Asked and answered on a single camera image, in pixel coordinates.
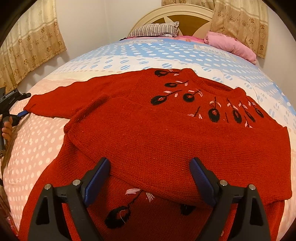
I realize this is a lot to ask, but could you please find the red knitted sweater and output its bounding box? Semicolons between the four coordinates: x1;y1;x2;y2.
19;68;292;240

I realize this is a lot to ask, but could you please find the person's left hand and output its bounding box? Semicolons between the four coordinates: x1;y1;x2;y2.
1;116;13;146

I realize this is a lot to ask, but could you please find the polka dot bed quilt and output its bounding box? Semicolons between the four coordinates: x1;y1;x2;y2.
2;38;295;227

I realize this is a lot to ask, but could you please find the beige side curtain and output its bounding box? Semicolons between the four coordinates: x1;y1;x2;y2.
1;1;66;92

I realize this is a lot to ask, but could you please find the striped pillow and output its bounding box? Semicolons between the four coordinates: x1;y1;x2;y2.
128;22;179;38

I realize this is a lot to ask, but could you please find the pink folded blanket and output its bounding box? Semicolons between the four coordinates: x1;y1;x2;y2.
204;31;257;65

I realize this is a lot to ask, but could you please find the pink bed sheet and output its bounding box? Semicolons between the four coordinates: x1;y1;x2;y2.
175;36;205;44

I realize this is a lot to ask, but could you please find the beige window curtain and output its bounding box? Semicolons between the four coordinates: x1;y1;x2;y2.
162;0;268;59

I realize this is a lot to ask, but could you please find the cream wooden headboard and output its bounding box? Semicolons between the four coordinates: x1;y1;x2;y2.
133;4;214;39

